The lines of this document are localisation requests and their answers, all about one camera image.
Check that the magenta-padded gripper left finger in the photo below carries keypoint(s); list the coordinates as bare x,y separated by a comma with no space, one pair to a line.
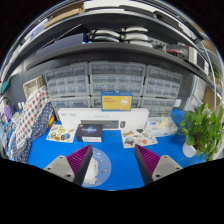
63,166

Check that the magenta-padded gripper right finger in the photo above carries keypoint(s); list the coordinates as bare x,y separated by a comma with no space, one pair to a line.
163,166

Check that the grey and white computer mouse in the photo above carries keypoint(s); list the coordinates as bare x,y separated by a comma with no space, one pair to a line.
92,170

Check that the food sticker sheet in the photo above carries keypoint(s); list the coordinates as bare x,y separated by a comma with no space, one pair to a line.
60,133

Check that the clear plastic bag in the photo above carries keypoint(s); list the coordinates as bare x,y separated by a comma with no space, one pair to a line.
163,125

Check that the navy polka dot cloth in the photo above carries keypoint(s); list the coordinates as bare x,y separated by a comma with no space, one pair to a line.
40,130

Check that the small black product box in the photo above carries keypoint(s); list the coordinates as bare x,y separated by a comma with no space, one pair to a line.
88,130

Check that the yellow object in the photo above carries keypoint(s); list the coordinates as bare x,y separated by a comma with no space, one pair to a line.
51,120

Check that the white keyboard packaging box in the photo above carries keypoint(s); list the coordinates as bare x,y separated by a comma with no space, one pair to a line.
73,116

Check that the green potted plant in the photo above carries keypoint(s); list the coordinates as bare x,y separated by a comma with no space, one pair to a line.
200,130

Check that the red blue checkered cloth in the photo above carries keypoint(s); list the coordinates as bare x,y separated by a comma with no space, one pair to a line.
30,113

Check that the purple object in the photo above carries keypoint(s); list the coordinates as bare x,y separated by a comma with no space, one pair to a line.
8,113

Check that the yellow and blue box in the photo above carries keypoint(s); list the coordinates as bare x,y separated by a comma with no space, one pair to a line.
116,101

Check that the beige woven basket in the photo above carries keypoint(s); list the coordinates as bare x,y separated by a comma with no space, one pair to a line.
32,86

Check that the grey pegboard panel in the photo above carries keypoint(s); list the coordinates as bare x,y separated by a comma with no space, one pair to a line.
33,68

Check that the dark shelf unit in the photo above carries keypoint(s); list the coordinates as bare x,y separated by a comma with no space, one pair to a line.
116,46

